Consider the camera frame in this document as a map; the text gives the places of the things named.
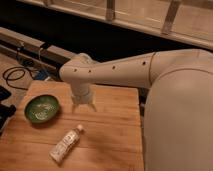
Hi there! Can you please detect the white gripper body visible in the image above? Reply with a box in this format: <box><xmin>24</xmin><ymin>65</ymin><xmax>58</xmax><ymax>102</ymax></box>
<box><xmin>72</xmin><ymin>92</ymin><xmax>93</xmax><ymax>104</ymax></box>

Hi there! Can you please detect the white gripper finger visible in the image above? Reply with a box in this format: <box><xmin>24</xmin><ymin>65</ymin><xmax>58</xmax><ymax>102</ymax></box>
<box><xmin>88</xmin><ymin>102</ymin><xmax>97</xmax><ymax>112</ymax></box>
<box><xmin>72</xmin><ymin>104</ymin><xmax>79</xmax><ymax>113</ymax></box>

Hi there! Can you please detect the white plastic bottle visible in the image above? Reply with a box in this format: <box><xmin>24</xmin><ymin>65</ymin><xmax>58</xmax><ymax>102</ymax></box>
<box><xmin>50</xmin><ymin>125</ymin><xmax>84</xmax><ymax>163</ymax></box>

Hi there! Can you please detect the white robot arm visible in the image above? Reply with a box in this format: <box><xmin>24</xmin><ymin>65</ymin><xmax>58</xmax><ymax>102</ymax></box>
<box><xmin>59</xmin><ymin>49</ymin><xmax>213</xmax><ymax>171</ymax></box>

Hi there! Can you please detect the green ceramic bowl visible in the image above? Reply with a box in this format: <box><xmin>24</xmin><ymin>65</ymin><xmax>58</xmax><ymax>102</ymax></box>
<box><xmin>24</xmin><ymin>94</ymin><xmax>60</xmax><ymax>123</ymax></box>

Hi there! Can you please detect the blue plug box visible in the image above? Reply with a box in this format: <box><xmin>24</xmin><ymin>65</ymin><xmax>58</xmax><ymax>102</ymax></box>
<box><xmin>34</xmin><ymin>70</ymin><xmax>48</xmax><ymax>80</ymax></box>

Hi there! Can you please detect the black object at left edge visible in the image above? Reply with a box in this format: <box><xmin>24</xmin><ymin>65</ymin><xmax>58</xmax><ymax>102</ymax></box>
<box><xmin>0</xmin><ymin>85</ymin><xmax>16</xmax><ymax>135</ymax></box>

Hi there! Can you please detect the black coiled cable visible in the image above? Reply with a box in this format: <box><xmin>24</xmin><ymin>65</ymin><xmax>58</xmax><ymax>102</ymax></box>
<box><xmin>2</xmin><ymin>66</ymin><xmax>38</xmax><ymax>90</ymax></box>

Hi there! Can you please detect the metal floor rail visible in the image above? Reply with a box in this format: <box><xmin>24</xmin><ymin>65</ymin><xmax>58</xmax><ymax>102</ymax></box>
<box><xmin>0</xmin><ymin>27</ymin><xmax>74</xmax><ymax>72</ymax></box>

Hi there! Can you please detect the white window frame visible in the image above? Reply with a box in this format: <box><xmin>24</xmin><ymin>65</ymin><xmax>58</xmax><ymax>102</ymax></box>
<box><xmin>18</xmin><ymin>0</ymin><xmax>213</xmax><ymax>50</ymax></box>

